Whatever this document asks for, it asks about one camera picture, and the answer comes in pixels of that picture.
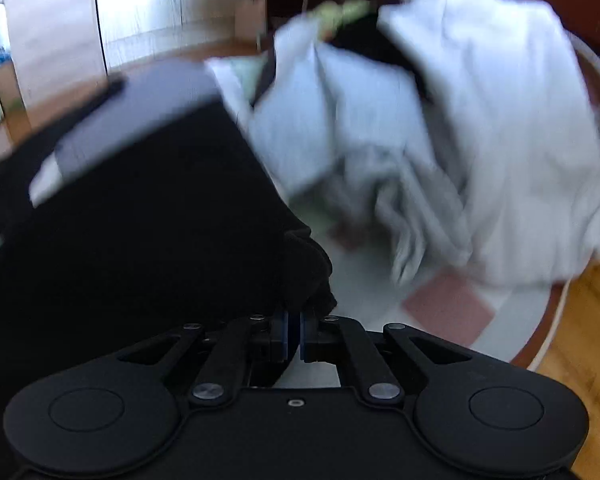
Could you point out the white top with green print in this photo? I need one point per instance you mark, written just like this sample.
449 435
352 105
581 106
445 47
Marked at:
340 12

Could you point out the black cloth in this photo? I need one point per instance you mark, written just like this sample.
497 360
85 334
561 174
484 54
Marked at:
370 42

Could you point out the cardboard box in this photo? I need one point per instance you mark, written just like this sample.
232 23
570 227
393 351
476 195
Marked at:
250 20

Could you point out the white garment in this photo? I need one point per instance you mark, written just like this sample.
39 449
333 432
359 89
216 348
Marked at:
505 110

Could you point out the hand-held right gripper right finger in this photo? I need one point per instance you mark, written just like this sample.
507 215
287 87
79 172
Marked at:
306 336

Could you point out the checked bed sheet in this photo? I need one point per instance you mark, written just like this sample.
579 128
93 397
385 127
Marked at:
445 305

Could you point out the black garment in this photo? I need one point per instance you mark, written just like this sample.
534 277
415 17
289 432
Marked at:
155 220

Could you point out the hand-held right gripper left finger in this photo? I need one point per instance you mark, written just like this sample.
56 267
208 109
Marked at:
286 334

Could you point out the light grey garment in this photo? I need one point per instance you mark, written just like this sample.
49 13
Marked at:
330 120

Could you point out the white wardrobe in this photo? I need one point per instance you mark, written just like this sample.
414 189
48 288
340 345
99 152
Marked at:
145 0

